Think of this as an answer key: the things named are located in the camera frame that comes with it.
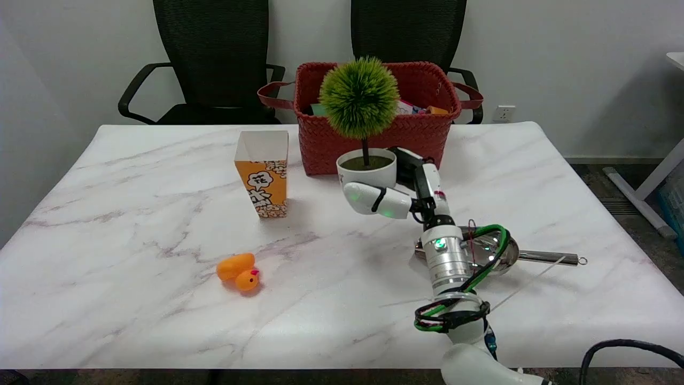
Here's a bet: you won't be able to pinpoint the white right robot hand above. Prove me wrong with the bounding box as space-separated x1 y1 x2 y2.
343 147 455 229

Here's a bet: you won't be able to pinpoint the green potted plant white pot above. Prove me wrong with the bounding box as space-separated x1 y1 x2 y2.
318 57 400 190

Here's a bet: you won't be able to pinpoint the red woven basket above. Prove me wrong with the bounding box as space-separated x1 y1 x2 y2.
257 61 484 176

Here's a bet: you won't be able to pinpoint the colourful items inside basket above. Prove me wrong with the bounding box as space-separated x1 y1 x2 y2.
309 98 449 117

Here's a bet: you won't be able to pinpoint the orange popcorn paper box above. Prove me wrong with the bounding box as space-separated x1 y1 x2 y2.
234 130 290 219

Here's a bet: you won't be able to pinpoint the steel ladle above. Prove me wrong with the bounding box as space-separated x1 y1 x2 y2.
415 225 588 276

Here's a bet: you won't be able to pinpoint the orange rubber duck toy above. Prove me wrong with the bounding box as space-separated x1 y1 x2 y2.
216 253 260 292

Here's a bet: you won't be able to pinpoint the black mesh office chair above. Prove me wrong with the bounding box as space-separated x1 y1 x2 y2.
350 0 484 125
118 0 286 126

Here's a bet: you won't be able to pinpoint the green and black cable bundle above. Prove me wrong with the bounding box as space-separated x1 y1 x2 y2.
414 224 512 333

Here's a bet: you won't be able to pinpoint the white desk leg frame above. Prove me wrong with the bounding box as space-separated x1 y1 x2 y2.
603 52 684 240

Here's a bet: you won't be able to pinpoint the black thick cable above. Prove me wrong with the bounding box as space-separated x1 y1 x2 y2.
580 339 684 385

